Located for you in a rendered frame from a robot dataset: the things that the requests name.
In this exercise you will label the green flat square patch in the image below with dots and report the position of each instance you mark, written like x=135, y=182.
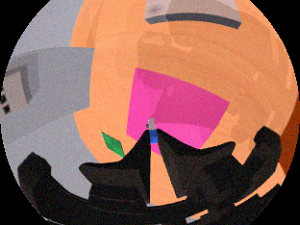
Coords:
x=113, y=144

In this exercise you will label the magenta square patch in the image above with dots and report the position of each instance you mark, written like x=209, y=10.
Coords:
x=187, y=112

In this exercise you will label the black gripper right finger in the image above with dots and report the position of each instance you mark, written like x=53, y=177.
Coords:
x=183, y=162

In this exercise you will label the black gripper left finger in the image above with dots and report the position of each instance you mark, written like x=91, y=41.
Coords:
x=133, y=170

